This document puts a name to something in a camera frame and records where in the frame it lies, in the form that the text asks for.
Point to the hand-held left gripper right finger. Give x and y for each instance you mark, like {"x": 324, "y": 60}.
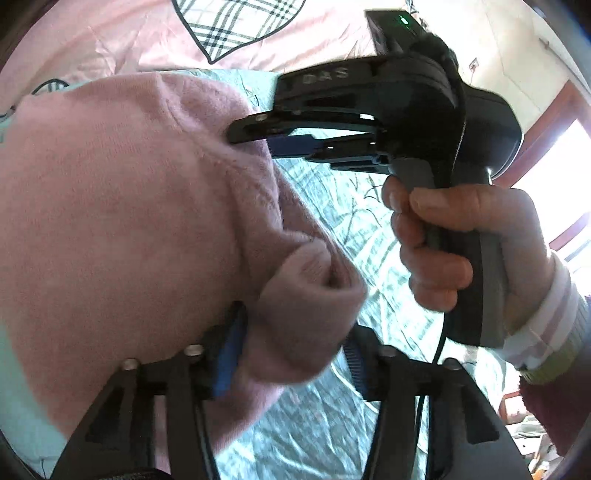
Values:
{"x": 358, "y": 364}

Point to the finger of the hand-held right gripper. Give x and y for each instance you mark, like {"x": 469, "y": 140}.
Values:
{"x": 300, "y": 121}
{"x": 323, "y": 150}

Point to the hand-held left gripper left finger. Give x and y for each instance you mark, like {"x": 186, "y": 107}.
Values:
{"x": 228, "y": 350}

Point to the pink knit sweater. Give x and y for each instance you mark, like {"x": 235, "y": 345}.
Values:
{"x": 115, "y": 207}

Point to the person's right forearm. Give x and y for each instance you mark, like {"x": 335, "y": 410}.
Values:
{"x": 554, "y": 332}

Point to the person's right hand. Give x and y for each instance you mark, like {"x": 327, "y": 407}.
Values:
{"x": 461, "y": 217}

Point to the teal floral bedsheet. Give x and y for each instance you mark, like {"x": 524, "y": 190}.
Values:
{"x": 323, "y": 415}

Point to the pink quilt with plaid hearts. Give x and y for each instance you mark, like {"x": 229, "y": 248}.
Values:
{"x": 115, "y": 37}

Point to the wall socket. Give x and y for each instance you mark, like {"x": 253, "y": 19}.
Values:
{"x": 473, "y": 64}

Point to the red window frame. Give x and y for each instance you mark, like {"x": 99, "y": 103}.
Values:
{"x": 549, "y": 115}

